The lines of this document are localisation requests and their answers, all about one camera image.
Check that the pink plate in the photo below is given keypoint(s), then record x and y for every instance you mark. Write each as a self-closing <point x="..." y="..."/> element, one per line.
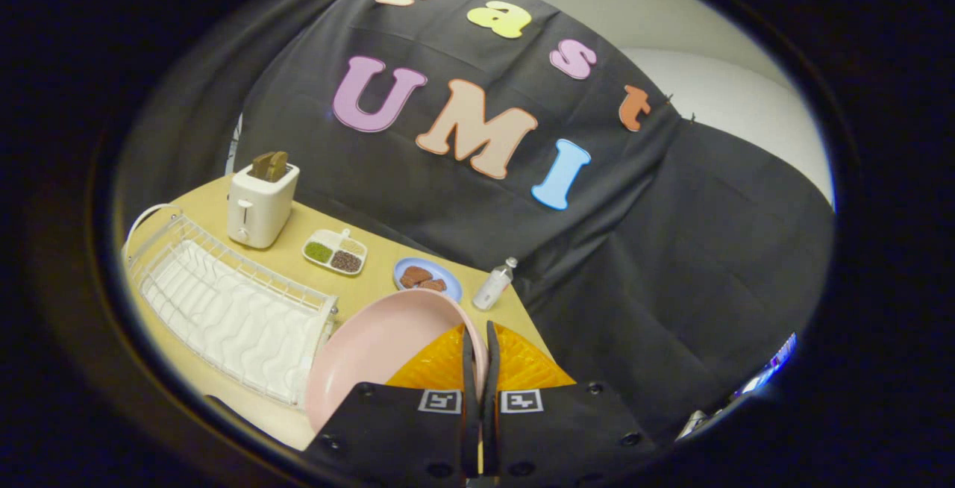
<point x="377" y="350"/>

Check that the brown food piece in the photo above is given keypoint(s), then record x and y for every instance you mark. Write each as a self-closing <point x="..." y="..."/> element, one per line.
<point x="415" y="275"/>
<point x="434" y="285"/>

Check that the white divided condiment dish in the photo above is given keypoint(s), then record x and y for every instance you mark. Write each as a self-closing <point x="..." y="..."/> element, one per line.
<point x="335" y="251"/>

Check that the small blue plate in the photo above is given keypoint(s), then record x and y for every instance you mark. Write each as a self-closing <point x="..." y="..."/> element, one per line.
<point x="431" y="270"/>

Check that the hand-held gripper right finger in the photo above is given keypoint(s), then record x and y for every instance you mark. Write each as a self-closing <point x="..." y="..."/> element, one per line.
<point x="492" y="368"/>

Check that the small clear plastic bottle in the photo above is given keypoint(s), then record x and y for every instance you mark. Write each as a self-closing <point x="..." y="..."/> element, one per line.
<point x="493" y="286"/>

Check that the white toaster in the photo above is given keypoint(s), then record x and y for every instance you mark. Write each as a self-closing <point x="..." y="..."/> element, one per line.
<point x="257" y="208"/>

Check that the brown toast slice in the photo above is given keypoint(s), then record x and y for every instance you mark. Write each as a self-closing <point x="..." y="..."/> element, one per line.
<point x="269" y="166"/>

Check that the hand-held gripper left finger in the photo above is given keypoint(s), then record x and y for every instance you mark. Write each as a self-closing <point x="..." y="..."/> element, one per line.
<point x="468" y="368"/>

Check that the black backdrop cloth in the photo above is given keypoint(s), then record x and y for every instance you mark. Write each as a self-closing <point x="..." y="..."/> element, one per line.
<point x="485" y="174"/>

